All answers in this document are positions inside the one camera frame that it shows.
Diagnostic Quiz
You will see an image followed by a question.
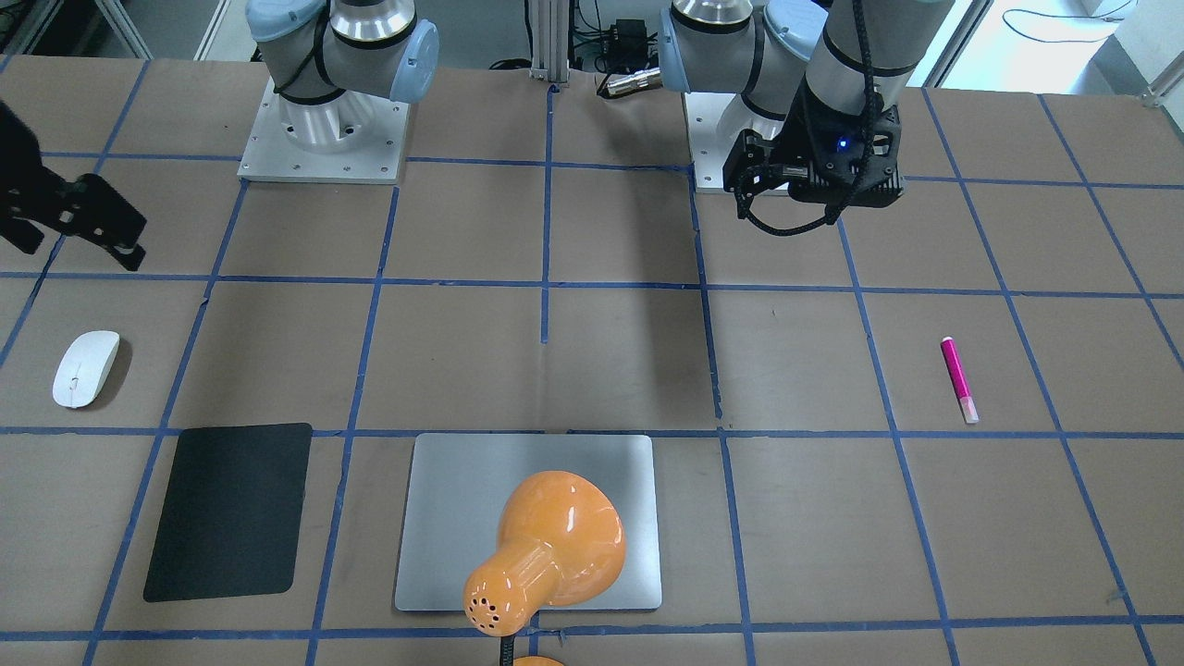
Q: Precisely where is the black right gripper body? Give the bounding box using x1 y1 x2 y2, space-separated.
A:
1 103 56 254

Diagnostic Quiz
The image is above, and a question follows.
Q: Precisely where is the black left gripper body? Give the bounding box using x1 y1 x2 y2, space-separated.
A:
786 88 905 206

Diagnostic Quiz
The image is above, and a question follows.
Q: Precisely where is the white computer mouse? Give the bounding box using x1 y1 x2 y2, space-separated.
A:
52 329 121 409

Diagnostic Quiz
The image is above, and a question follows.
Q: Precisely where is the pink marker pen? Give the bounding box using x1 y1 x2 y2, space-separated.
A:
940 337 980 425

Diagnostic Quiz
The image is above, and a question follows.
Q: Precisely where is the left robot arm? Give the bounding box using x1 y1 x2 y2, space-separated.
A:
657 1 952 237

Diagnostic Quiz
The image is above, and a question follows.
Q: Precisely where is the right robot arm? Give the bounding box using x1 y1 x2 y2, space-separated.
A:
1 1 440 271

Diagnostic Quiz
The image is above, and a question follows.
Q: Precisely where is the black mousepad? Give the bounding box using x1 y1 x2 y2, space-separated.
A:
142 423 313 602

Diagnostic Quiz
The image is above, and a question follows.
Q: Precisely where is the silver laptop notebook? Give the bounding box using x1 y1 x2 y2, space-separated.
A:
392 433 663 611

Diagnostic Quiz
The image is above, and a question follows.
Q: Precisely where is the silver flashlight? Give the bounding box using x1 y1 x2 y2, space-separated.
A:
596 68 662 100

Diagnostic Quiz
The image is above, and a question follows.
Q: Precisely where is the orange desk lamp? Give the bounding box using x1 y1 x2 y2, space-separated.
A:
462 470 628 665

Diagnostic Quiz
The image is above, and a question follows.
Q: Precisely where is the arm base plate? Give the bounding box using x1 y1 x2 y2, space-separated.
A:
682 92 783 196
238 81 411 185

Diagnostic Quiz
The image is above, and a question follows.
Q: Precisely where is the aluminium frame post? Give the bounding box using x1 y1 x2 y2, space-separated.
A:
525 0 571 87

